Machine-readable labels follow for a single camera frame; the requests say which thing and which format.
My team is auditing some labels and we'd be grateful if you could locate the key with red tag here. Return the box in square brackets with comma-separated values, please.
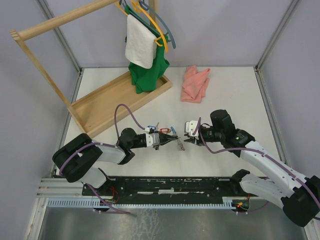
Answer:
[159, 127, 172, 134]

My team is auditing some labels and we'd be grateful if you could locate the key with blue window tag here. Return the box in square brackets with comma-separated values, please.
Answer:
[145, 123, 159, 133]

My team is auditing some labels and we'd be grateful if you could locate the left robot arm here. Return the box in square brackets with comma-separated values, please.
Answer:
[52, 128, 179, 195]

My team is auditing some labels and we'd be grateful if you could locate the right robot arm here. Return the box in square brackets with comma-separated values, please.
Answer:
[184, 109, 320, 227]

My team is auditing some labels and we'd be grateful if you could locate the pink cloth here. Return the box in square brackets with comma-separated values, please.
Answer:
[180, 65, 211, 104]

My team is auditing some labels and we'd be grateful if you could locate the green shirt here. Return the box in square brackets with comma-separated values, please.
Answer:
[124, 5, 170, 94]

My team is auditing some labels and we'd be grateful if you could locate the wooden clothes rack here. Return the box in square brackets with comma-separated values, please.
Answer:
[9, 0, 172, 138]

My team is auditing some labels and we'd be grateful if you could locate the white towel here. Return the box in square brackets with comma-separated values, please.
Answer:
[125, 14, 157, 69]

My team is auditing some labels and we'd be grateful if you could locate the yellow hanger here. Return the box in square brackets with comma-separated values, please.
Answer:
[130, 0, 176, 53]

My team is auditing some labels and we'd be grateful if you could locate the grey-blue hanger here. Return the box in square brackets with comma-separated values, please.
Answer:
[114, 0, 177, 52]

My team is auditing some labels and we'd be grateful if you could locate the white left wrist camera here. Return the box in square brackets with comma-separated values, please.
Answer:
[145, 132, 160, 147]

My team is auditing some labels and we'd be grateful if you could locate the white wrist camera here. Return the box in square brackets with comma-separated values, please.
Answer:
[145, 132, 160, 147]
[184, 120, 199, 138]

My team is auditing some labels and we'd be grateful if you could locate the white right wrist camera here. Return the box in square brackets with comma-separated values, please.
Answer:
[184, 120, 199, 138]

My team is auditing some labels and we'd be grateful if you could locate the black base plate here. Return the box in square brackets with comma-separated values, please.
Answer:
[95, 176, 249, 205]

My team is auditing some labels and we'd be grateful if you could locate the white cable duct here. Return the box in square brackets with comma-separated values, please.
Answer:
[46, 196, 238, 208]

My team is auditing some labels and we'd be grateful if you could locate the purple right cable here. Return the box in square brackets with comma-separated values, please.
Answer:
[194, 117, 320, 215]

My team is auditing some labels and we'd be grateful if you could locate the purple cable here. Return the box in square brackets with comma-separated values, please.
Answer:
[194, 117, 320, 215]
[59, 103, 151, 215]

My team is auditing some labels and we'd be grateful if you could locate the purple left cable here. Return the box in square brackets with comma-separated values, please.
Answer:
[59, 103, 151, 215]

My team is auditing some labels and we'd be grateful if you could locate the aluminium frame rail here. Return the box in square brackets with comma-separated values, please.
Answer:
[36, 0, 82, 72]

